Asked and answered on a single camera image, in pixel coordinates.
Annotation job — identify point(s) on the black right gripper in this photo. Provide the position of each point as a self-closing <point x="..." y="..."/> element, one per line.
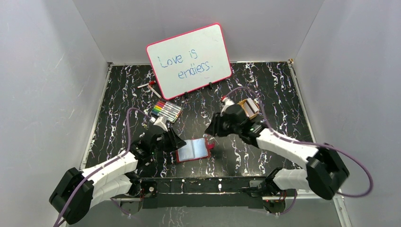
<point x="214" y="128"/>

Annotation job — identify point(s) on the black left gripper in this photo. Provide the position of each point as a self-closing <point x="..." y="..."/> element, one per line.
<point x="169" y="140"/>

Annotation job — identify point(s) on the red card holder wallet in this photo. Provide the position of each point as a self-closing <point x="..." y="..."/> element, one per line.
<point x="194" y="149"/>

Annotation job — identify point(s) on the stack of silver cards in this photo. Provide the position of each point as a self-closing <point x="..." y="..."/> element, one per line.
<point x="250" y="107"/>

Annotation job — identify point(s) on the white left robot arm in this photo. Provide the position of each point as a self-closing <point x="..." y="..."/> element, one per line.
<point x="80" y="190"/>

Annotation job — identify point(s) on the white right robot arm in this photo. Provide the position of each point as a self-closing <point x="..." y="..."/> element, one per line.
<point x="321" y="168"/>

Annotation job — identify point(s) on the orange card tray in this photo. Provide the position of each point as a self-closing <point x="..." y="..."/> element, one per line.
<point x="241" y="104"/>

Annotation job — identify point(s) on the pack of coloured markers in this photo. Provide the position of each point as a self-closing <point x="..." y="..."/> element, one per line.
<point x="168" y="110"/>

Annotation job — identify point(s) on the white marker pen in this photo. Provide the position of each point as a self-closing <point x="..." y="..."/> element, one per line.
<point x="154" y="91"/>

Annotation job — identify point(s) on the red capped white marker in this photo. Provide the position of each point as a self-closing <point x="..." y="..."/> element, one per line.
<point x="147" y="84"/>

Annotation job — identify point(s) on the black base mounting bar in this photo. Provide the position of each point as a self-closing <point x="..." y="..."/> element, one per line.
<point x="251" y="192"/>

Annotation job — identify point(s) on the pink framed whiteboard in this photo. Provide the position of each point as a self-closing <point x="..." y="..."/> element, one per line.
<point x="189" y="61"/>

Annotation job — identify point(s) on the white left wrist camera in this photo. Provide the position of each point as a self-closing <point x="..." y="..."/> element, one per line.
<point x="160" y="122"/>

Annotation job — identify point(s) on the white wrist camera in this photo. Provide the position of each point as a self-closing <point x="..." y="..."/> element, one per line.
<point x="160" y="122"/>
<point x="225" y="103"/>

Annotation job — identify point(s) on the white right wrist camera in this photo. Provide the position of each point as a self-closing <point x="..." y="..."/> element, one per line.
<point x="225" y="103"/>

